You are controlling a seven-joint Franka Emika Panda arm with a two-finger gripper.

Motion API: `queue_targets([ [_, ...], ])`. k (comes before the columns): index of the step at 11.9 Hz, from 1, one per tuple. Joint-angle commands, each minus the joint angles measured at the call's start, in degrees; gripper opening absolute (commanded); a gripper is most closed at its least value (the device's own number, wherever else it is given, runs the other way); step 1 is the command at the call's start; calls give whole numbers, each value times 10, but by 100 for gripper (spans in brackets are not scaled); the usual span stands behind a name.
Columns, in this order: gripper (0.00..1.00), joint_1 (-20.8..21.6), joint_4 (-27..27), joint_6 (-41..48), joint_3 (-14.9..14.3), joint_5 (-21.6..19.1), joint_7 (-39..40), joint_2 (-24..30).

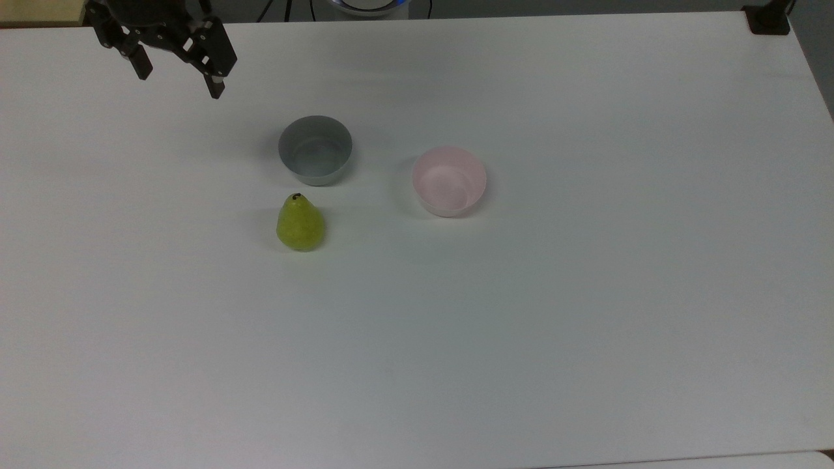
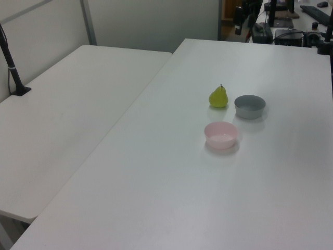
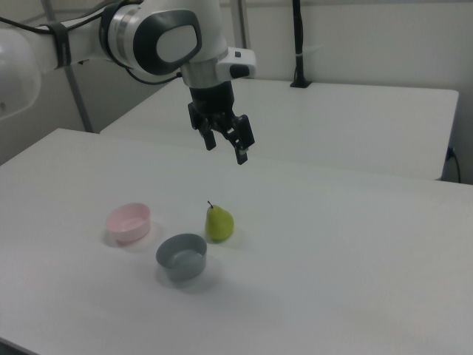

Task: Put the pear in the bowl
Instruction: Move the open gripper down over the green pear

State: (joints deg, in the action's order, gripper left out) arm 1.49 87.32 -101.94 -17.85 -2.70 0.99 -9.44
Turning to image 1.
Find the black table clamp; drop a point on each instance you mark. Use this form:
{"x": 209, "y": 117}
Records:
{"x": 767, "y": 18}

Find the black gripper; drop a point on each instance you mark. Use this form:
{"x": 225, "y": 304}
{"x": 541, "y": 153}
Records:
{"x": 159, "y": 23}

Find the green pear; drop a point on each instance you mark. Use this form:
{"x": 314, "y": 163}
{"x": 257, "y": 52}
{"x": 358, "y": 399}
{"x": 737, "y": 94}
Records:
{"x": 300, "y": 223}

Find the pink bowl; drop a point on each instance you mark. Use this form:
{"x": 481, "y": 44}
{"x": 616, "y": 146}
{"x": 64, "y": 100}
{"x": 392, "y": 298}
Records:
{"x": 449, "y": 181}

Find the grey bowl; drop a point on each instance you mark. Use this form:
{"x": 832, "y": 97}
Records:
{"x": 315, "y": 150}

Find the wooden board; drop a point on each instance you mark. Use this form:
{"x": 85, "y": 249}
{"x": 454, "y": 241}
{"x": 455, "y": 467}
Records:
{"x": 40, "y": 12}

